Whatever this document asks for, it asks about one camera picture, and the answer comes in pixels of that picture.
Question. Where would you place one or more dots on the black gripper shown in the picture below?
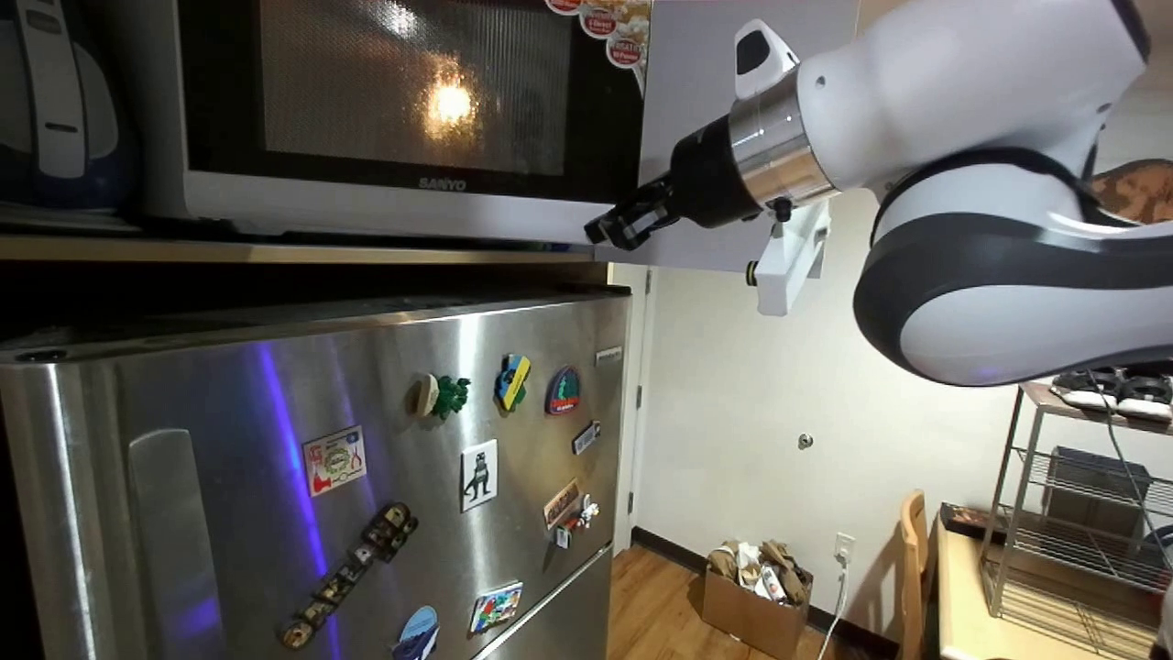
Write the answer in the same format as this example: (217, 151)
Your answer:
(701, 186)

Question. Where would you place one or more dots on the microwave oven with door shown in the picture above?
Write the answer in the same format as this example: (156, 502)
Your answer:
(430, 122)

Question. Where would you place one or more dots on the white blue appliance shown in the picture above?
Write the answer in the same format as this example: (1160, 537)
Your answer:
(62, 135)

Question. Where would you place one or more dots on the white door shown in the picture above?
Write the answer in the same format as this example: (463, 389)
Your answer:
(635, 284)

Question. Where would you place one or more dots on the blue yellow magnet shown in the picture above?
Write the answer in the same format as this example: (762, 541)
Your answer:
(509, 384)

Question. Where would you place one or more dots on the wooden chair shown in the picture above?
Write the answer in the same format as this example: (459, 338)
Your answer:
(909, 578)

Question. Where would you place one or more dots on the cardboard box with items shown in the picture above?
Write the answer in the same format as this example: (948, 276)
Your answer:
(760, 597)

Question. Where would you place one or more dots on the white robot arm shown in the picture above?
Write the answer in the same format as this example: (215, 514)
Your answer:
(975, 125)

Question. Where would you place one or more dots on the metal wire shelf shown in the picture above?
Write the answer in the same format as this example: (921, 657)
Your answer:
(1083, 505)

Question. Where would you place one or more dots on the Oakland letters magnet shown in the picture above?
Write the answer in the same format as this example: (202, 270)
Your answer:
(375, 546)

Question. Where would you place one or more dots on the round red blue magnet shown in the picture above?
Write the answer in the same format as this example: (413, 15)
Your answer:
(562, 394)

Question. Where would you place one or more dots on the colourful rectangular fridge magnet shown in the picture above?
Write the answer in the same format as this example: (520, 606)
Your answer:
(496, 606)

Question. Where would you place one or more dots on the white LA letter magnet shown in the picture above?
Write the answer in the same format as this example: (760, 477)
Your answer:
(476, 475)

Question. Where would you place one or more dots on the stainless steel refrigerator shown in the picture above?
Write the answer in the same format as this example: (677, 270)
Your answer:
(156, 498)

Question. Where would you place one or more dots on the red white square magnet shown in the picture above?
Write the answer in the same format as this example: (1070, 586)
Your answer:
(333, 460)

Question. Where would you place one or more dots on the green turtle magnet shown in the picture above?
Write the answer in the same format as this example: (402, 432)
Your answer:
(436, 398)

